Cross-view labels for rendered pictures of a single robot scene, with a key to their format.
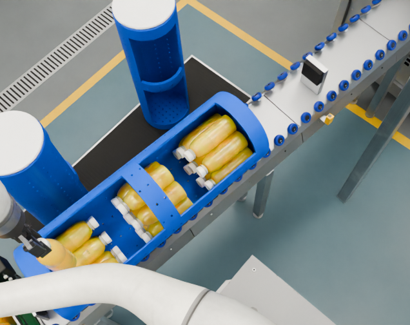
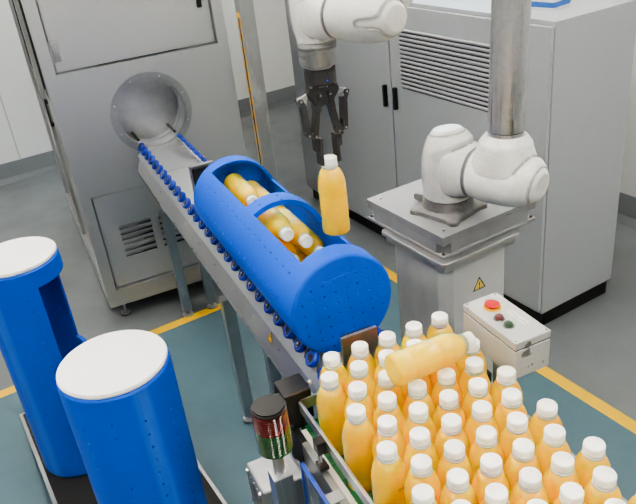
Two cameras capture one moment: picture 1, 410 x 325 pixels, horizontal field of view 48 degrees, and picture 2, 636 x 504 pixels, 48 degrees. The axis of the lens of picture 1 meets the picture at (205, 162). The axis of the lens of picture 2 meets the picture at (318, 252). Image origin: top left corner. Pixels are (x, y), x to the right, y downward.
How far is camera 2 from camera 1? 210 cm
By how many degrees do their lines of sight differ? 58
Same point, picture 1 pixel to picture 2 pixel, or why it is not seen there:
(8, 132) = (98, 358)
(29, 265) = (326, 253)
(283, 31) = not seen: hidden behind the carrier
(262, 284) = (395, 196)
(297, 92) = not seen: hidden behind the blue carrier
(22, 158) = (151, 345)
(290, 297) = (412, 186)
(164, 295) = not seen: outside the picture
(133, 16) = (24, 261)
